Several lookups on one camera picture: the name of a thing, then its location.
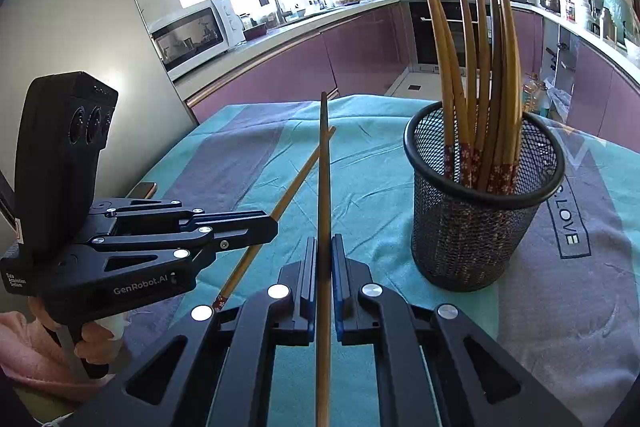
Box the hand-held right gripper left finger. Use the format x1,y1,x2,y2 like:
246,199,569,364
65,236,321,427

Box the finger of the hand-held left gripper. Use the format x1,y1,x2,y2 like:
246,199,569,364
87,198,276,233
75,219,279,279

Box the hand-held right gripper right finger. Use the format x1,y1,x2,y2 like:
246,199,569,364
330,233,583,427

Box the wooden chopstick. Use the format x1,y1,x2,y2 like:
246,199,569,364
316,92,334,427
212,125,337,313

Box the black mesh utensil holder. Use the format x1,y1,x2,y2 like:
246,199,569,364
404,101,566,293

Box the bunch of wooden chopsticks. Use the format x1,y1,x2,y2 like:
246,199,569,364
414,0,523,195

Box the person's left hand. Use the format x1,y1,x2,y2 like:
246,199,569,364
27,297,126,368

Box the teal grey printed tablecloth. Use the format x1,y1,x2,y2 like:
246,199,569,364
107,94,640,427

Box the white microwave oven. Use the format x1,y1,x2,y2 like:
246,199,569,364
148,0,247,82

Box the purple kitchen base cabinets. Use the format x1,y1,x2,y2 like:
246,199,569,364
510,9,640,158
185,2,411,122

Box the black built-in oven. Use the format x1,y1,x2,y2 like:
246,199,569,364
407,1,496,68

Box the cooking oil bottle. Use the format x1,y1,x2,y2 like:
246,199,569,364
522,74,546,114

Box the plastic bag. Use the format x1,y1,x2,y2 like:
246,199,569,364
545,87,571,120

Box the steel thermos flask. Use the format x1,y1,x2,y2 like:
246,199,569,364
597,7,614,40

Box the mint green appliance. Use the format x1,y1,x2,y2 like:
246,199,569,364
602,0,640,45

